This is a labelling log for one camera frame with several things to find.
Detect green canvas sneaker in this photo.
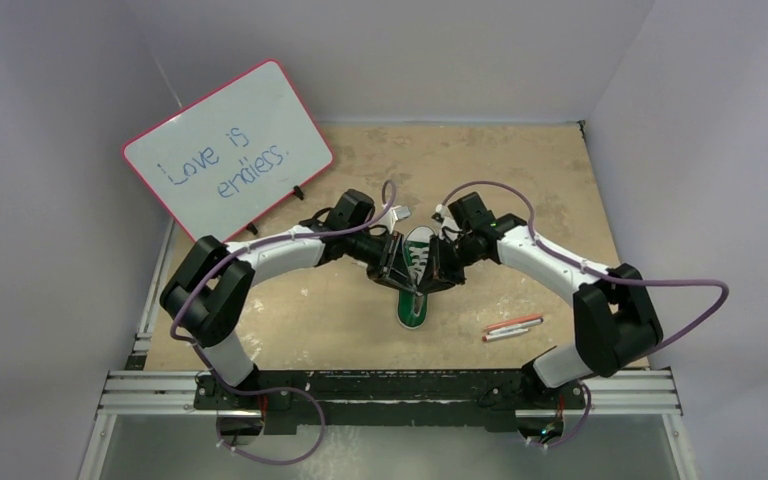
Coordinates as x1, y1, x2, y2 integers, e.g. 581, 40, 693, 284
397, 226, 435, 330

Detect white shoelace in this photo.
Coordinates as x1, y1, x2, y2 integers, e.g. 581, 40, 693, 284
405, 241, 429, 315

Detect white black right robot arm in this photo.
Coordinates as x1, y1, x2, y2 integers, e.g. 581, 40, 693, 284
417, 192, 663, 398

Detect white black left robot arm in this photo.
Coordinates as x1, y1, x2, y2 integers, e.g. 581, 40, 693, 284
159, 189, 417, 396

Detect red white marker pen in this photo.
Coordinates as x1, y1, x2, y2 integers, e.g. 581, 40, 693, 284
481, 318, 543, 342

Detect orange marker pen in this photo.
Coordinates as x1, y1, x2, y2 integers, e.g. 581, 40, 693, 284
484, 314, 543, 331

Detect black whiteboard easel stand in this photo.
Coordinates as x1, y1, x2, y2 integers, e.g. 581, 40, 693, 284
243, 185, 306, 237

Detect pink framed whiteboard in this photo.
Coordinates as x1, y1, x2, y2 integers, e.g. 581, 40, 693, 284
122, 59, 334, 241

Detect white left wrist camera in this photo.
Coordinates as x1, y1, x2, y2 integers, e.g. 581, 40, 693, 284
382, 205, 411, 229

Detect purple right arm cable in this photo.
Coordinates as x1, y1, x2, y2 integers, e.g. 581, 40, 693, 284
436, 180, 731, 452

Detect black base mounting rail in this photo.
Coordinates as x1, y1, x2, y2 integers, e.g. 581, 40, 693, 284
194, 368, 587, 438

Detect silver aluminium frame rail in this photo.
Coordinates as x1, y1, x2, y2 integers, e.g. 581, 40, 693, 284
78, 369, 699, 479

